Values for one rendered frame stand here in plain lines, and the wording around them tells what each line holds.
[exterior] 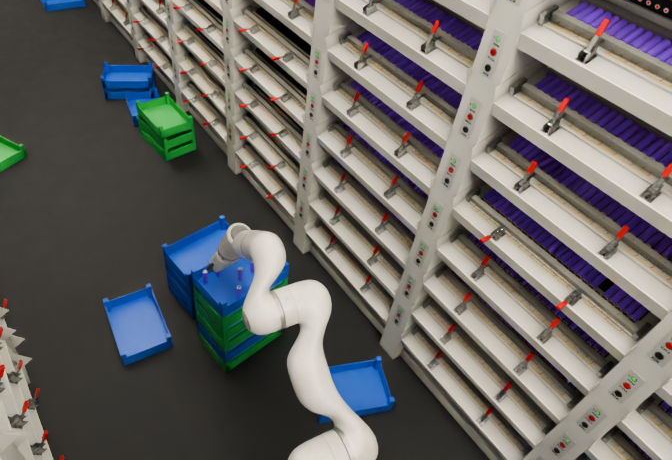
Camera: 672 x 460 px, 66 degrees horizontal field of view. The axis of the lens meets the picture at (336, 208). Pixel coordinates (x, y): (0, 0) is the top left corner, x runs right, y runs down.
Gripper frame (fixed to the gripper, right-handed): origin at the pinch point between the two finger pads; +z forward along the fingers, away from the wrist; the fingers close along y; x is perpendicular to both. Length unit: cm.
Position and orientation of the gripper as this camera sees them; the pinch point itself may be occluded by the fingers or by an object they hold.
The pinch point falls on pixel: (219, 265)
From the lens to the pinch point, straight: 195.5
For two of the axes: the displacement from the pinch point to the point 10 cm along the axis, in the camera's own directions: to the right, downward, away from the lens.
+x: -5.6, -8.1, 1.3
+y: 7.2, -4.1, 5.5
